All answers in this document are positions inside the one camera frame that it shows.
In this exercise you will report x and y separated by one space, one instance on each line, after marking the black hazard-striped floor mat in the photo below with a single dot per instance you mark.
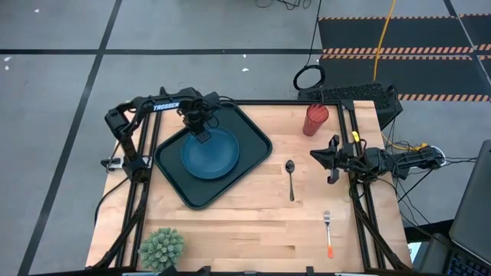
422 34

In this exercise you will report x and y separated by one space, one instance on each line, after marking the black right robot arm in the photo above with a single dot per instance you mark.
414 157

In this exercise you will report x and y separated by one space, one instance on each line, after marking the green artificial succulent plant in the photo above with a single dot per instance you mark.
161 249

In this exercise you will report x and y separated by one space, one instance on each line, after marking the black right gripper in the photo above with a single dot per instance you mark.
343 159

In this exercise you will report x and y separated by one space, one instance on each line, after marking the blue round plate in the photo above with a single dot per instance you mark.
215 161

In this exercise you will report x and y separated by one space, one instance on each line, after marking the black metal table frame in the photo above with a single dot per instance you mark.
268 102

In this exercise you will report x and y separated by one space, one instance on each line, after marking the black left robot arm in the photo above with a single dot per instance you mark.
165 106

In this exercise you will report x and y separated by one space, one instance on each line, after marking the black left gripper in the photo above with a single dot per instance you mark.
193 117

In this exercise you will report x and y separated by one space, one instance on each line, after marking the computer monitor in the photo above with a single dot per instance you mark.
475 207

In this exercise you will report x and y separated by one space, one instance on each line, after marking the dark metal spoon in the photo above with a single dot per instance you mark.
290 166

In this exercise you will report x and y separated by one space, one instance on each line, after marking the black keyboard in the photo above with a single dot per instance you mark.
466 266

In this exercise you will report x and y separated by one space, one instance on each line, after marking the red plastic cup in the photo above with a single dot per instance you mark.
314 120

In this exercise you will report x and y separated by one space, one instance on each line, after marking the black perforated computer tower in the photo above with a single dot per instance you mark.
353 94

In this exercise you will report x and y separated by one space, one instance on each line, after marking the dark green plastic tray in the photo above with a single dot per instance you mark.
249 153

